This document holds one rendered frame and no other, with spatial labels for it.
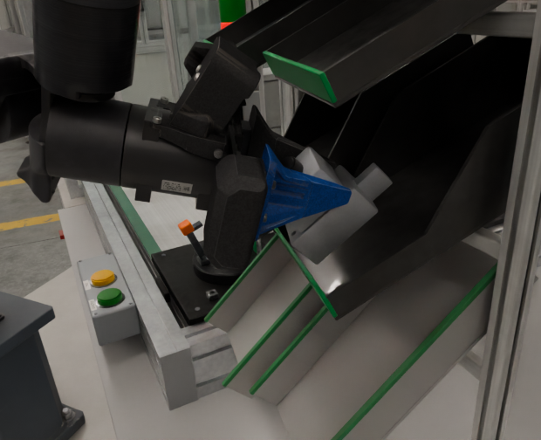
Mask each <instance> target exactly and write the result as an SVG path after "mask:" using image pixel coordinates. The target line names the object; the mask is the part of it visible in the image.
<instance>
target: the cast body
mask: <svg viewBox="0 0 541 440"><path fill-rule="evenodd" d="M280 162H281V163H282V165H283V166H284V167H286V168H289V169H292V170H295V171H298V172H301V173H304V174H307V175H312V176H315V177H317V178H320V179H324V180H327V181H329V182H334V183H337V184H339V185H341V186H344V187H347V188H349V189H350V190H351V191H352V194H351V197H350V200H349V202H348V204H346V205H342V206H339V207H337V208H334V209H331V210H326V211H323V212H320V213H318V214H314V215H311V216H308V217H303V218H301V219H298V220H296V221H293V222H290V223H287V224H286V225H285V226H286V229H287V232H288V235H289V239H290V241H291V245H292V246H293V247H294V248H295V249H297V250H298V251H299V252H301V253H302V254H303V255H304V256H306V257H307V258H308V259H310V260H311V261H312V262H313V263H314V264H315V265H318V264H319V263H320V262H321V261H322V260H324V259H325V258H326V257H327V256H328V255H329V254H331V253H332V252H333V251H334V250H335V249H337V248H338V247H339V246H340V245H341V244H342V243H344V242H345V241H346V240H347V239H348V238H349V237H350V236H351V235H352V234H353V233H354V232H355V231H357V230H358V229H359V228H360V227H361V226H362V225H364V224H365V223H366V222H367V221H368V220H370V219H371V218H372V217H373V216H374V215H375V214H377V212H378V209H377V207H376V206H375V204H374V203H373V200H374V199H375V198H376V197H378V196H379V195H380V194H381V193H382V192H383V191H385V190H386V189H387V188H388V187H389V186H390V185H391V184H392V181H391V180H390V178H389V177H388V176H387V175H386V174H385V173H384V172H383V171H382V170H381V169H380V168H379V167H378V166H377V165H376V164H375V163H372V164H371V165H370V166H369V167H368V168H366V169H365V170H364V171H363V172H362V173H361V174H360V175H359V176H358V177H356V178H354V177H353V176H352V175H351V174H350V173H349V172H348V171H347V170H346V169H345V168H344V167H343V166H341V165H338V167H337V168H335V169H333V168H332V166H331V165H330V164H329V163H327V162H326V161H325V160H324V159H323V158H322V157H321V156H320V155H319V154H318V153H317V152H316V151H315V150H314V149H312V148H310V147H307V148H306V149H305V150H304V151H303V152H302V153H301V154H299V155H298V156H297V157H296V158H295V157H294V156H288V157H285V158H284V159H282V160H281V161H280Z"/></svg>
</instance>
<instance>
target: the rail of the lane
mask: <svg viewBox="0 0 541 440"><path fill-rule="evenodd" d="M81 182H82V188H83V191H84V195H85V199H86V206H87V208H88V210H89V213H90V215H91V218H92V221H93V223H94V226H95V228H96V231H97V232H98V235H99V239H100V241H101V243H102V245H103V247H104V250H105V252H106V254H107V253H109V252H112V253H113V254H114V256H115V258H116V260H117V263H118V265H119V267H120V270H121V272H122V274H123V277H124V279H125V281H126V283H127V286H128V289H129V291H130V293H131V294H132V297H133V299H134V303H135V305H136V308H137V313H138V317H139V322H140V329H141V333H139V336H140V339H141V342H142V344H143V347H144V348H145V351H146V353H147V357H148V359H149V361H150V364H151V366H152V369H153V371H154V374H155V376H156V379H157V381H158V383H159V385H160V388H161V392H162V394H163V396H164V398H165V401H166V403H167V406H168V408H169V410H173V409H177V408H180V407H181V406H184V405H186V404H189V403H192V402H195V401H197V400H199V399H198V393H197V387H196V382H195V371H194V366H193V361H192V354H191V349H190V345H189V344H188V342H187V340H186V338H185V336H184V334H183V332H182V331H181V329H180V327H179V325H178V323H177V321H176V320H175V317H174V315H173V314H172V312H171V310H170V309H169V307H168V304H167V303H168V302H170V300H171V299H170V295H169V292H168V289H167V287H166V286H165V285H164V283H163V281H162V280H161V277H159V278H156V279H155V281H154V278H153V277H152V275H151V273H150V271H149V270H148V268H147V266H146V264H145V262H144V260H143V258H142V256H141V255H140V253H139V251H138V249H137V247H136V245H135V244H134V241H133V239H132V238H131V236H130V235H129V233H128V231H127V228H126V226H125V225H124V224H123V222H122V220H121V218H120V215H119V213H118V212H117V210H116V209H115V207H114V205H113V203H112V201H111V199H110V197H109V195H108V194H107V192H106V190H105V188H104V186H103V184H101V183H96V182H85V181H81Z"/></svg>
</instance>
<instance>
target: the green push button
mask: <svg viewBox="0 0 541 440"><path fill-rule="evenodd" d="M121 300H122V292H121V290H120V289H117V288H108V289H105V290H103V291H102V292H100V293H99V294H98V296H97V301H98V303H99V305H101V306H111V305H114V304H116V303H118V302H120V301H121Z"/></svg>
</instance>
